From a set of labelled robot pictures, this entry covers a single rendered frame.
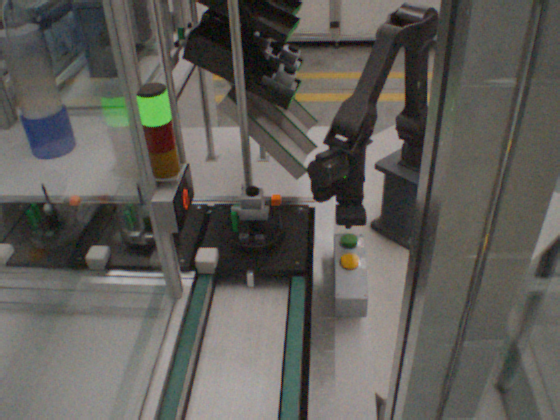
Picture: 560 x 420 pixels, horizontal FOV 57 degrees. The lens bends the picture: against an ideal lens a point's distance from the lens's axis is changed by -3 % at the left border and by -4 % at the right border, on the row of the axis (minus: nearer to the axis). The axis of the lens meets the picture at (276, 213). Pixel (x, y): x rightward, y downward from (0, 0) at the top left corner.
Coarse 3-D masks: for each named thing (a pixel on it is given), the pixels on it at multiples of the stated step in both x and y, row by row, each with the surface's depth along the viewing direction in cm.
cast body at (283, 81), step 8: (280, 64) 128; (288, 64) 127; (280, 72) 125; (288, 72) 125; (296, 72) 128; (264, 80) 129; (272, 80) 127; (280, 80) 126; (288, 80) 126; (272, 88) 128; (280, 88) 128; (288, 88) 127; (288, 96) 129
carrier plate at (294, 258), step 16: (224, 208) 132; (272, 208) 131; (288, 208) 131; (304, 208) 131; (208, 224) 127; (224, 224) 127; (288, 224) 126; (304, 224) 125; (208, 240) 122; (224, 240) 122; (288, 240) 121; (304, 240) 121; (224, 256) 118; (240, 256) 117; (256, 256) 117; (272, 256) 117; (288, 256) 117; (304, 256) 116; (224, 272) 115; (240, 272) 115; (256, 272) 114; (272, 272) 114; (288, 272) 114; (304, 272) 113
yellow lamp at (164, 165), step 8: (168, 152) 88; (176, 152) 89; (152, 160) 88; (160, 160) 88; (168, 160) 88; (176, 160) 90; (152, 168) 90; (160, 168) 89; (168, 168) 89; (176, 168) 90; (160, 176) 90; (168, 176) 90
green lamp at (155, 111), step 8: (160, 96) 82; (144, 104) 82; (152, 104) 82; (160, 104) 82; (168, 104) 84; (144, 112) 83; (152, 112) 83; (160, 112) 83; (168, 112) 85; (144, 120) 84; (152, 120) 83; (160, 120) 84; (168, 120) 85
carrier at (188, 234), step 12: (192, 204) 134; (204, 204) 134; (192, 216) 130; (204, 216) 130; (192, 228) 126; (180, 240) 123; (192, 240) 123; (180, 252) 119; (192, 252) 119; (180, 264) 116; (192, 264) 118
